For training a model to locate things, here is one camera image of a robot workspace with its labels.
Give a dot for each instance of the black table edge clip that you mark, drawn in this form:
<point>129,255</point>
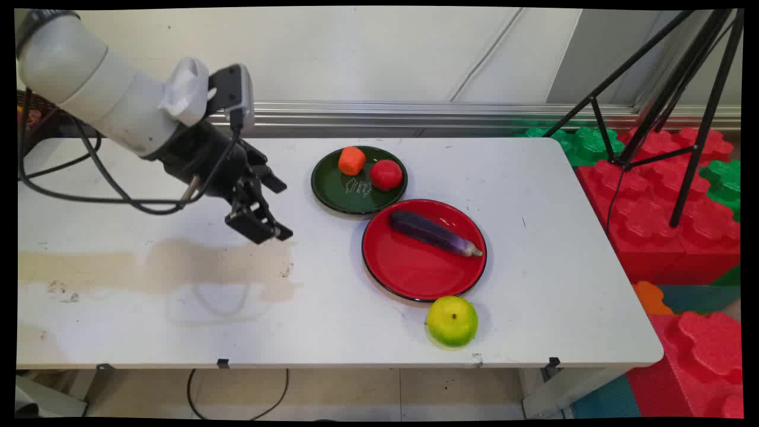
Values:
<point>104,367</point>
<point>223,363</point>
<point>554,363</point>

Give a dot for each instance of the yellow-green toy apple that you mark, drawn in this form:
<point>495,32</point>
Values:
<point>452,321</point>

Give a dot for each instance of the orange toy fruit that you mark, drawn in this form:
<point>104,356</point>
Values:
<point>351,161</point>

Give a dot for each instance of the black tripod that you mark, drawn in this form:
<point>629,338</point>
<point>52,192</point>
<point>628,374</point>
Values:
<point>705,95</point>

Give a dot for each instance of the purple toy eggplant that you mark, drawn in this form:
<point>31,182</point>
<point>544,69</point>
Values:
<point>430,232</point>

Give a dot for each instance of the red plate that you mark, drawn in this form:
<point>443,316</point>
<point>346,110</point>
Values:
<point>415,264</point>

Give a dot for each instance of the grey table leg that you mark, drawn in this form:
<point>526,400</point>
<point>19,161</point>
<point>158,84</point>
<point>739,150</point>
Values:
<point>47,400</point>

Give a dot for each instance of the orange foam piece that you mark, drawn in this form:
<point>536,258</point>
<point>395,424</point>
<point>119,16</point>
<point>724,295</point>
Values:
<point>651,298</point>

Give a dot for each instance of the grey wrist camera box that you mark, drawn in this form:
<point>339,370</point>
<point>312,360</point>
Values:
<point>234,92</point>

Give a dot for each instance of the teal foam block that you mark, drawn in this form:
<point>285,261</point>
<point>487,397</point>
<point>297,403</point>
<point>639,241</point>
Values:
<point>699,293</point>

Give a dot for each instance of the teal foam mat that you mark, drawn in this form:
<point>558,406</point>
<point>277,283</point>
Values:
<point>605,400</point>

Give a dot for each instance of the dark green plate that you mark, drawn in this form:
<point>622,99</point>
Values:
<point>350,190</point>

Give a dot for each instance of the green foam block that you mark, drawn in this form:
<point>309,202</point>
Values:
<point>724,184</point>
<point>584,145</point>

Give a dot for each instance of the aluminium wall rail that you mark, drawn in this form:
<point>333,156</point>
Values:
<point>445,112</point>

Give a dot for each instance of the large red foam block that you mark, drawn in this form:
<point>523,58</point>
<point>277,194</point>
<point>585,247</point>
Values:
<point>646,219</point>

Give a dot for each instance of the white table leg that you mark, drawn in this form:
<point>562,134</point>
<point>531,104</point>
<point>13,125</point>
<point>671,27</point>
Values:
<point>563,394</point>

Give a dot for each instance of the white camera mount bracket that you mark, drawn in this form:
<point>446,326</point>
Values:
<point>187,92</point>

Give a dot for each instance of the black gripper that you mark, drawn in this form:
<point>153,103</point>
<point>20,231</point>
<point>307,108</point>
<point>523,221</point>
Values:
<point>204,160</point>

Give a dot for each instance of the red toy tomato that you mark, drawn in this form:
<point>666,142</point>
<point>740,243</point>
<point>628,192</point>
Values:
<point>386,175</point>

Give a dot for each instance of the dark wicker basket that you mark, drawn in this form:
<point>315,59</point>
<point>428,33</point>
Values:
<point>35,127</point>

